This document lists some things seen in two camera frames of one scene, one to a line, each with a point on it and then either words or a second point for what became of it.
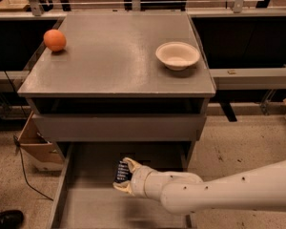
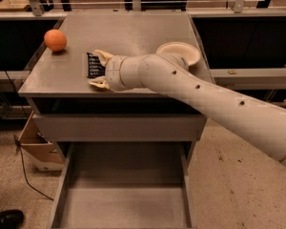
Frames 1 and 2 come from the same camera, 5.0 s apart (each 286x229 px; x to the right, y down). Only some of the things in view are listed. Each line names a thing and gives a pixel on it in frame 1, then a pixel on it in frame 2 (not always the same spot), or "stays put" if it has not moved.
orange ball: [54, 40] stays put
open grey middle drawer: [87, 197] stays put
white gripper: [139, 180] to [112, 72]
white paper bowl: [177, 55] stays put
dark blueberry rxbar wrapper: [123, 174] to [95, 69]
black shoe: [7, 219] stays put
